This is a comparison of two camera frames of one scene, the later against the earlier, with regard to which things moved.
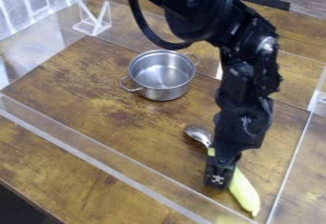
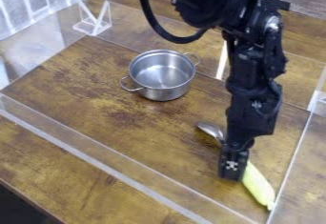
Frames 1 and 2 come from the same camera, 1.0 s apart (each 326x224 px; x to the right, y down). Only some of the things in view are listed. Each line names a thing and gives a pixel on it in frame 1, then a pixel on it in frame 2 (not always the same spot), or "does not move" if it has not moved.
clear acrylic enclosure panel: [63, 178] does not move
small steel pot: [160, 72] does not move
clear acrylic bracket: [95, 24] does not move
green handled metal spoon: [240, 190] to [254, 178]
